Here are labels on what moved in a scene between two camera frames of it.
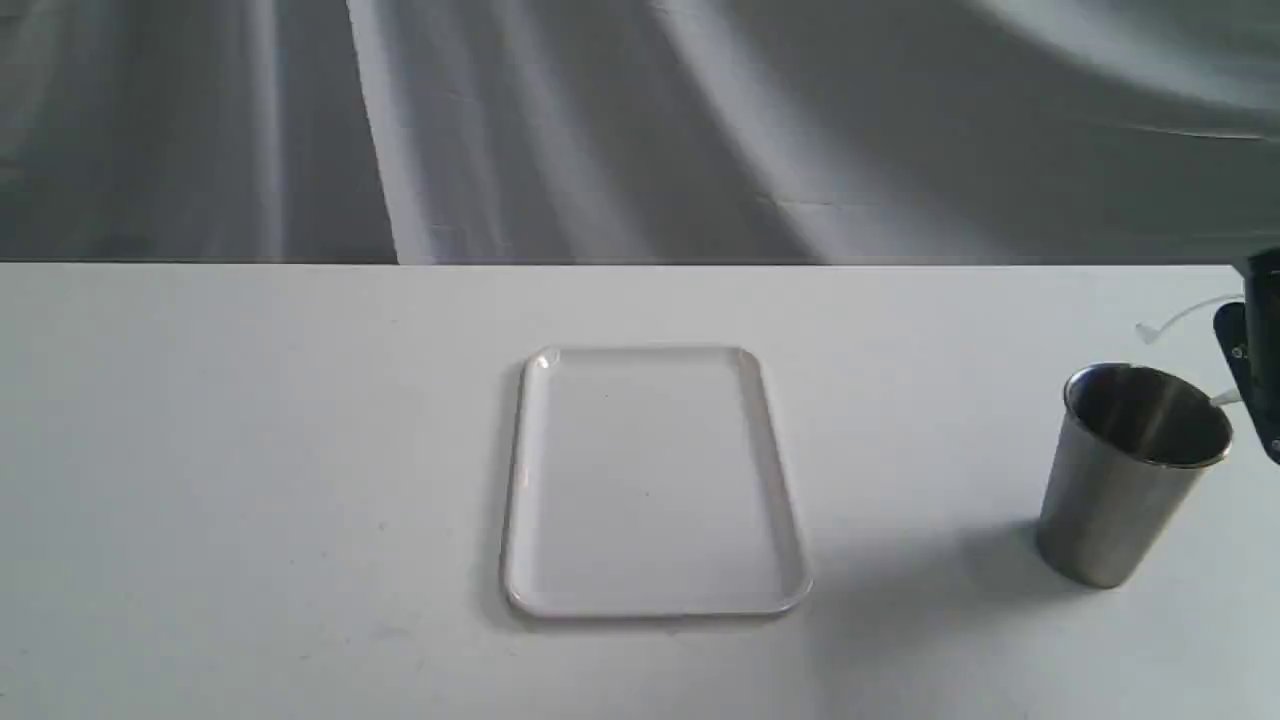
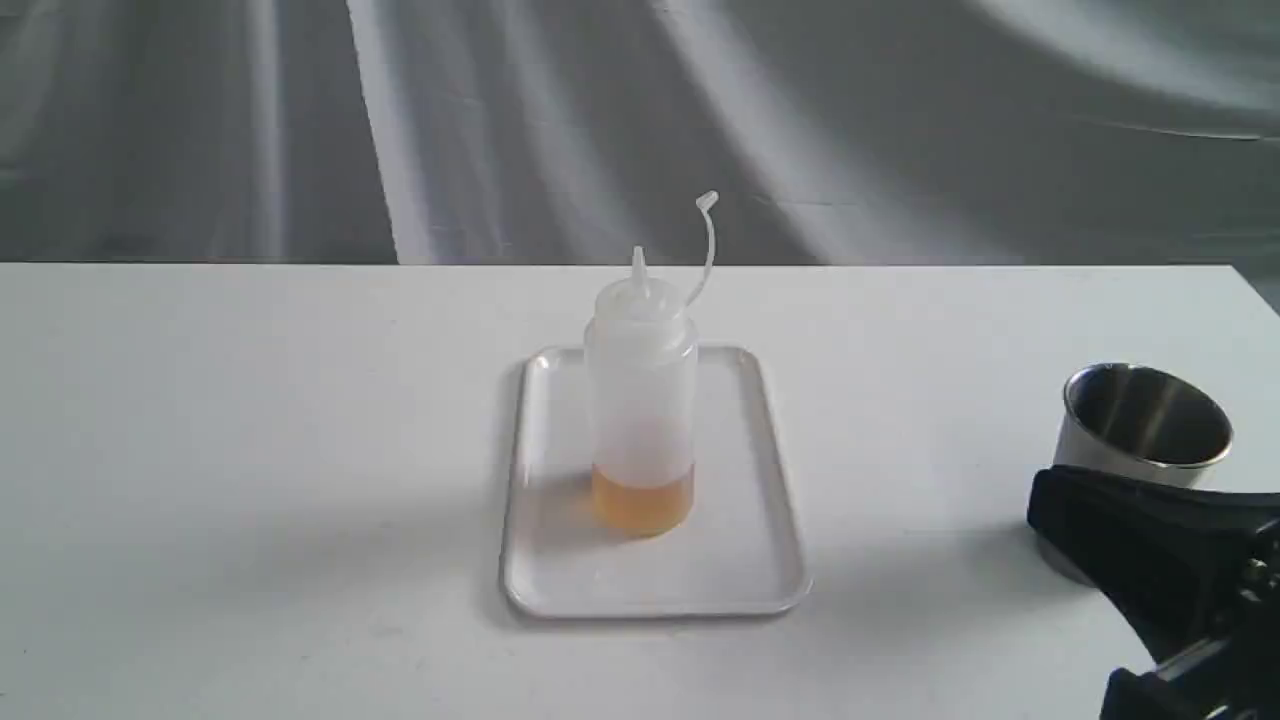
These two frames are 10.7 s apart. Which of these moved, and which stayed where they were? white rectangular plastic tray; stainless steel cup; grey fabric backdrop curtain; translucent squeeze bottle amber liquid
Moved: translucent squeeze bottle amber liquid
Stayed: white rectangular plastic tray; stainless steel cup; grey fabric backdrop curtain
